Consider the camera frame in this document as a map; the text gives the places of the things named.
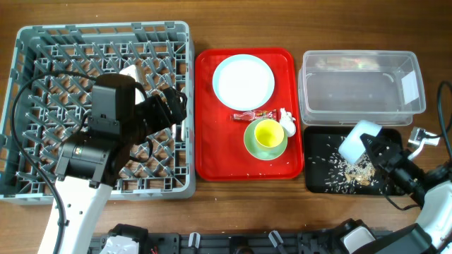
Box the green saucer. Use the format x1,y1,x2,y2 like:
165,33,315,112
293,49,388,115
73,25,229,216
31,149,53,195
244,119,288,161

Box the red plastic tray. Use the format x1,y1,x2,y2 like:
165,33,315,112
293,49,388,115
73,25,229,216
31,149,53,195
194,47,304,181

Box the white plastic fork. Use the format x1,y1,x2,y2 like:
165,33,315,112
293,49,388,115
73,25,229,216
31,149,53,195
172,124,177,140

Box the light blue plate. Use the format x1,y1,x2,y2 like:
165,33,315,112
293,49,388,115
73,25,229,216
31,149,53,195
212,54,275,111

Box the grey plastic dishwasher rack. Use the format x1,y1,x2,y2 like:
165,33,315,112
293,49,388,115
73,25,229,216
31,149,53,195
1,21,196,205

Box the white plastic spoon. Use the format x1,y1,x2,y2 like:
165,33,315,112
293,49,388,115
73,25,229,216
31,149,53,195
181,120,186,142

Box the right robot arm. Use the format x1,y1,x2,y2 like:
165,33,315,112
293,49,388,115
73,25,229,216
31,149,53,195
340,134,451,253

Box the light blue bowl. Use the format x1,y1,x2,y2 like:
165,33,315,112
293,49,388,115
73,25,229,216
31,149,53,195
338,120,382,164

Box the clear plastic bin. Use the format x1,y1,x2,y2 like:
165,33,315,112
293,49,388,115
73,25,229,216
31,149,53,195
298,50,427,126

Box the white tissue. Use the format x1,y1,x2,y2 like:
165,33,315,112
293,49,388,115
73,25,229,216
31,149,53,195
279,108,297,137

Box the red snack wrapper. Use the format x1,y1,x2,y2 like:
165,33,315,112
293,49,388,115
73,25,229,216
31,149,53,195
231,109,277,122

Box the black waste tray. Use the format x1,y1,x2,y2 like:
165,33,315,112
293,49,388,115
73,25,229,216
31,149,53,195
303,126,407,197

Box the yellow plastic cup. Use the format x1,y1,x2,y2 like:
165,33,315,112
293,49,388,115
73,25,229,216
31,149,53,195
254,119,285,151

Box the rice food scraps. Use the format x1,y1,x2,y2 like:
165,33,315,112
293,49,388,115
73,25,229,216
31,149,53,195
307,133,389,194

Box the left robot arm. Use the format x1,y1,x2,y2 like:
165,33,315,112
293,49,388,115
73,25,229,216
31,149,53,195
38,73,188,253

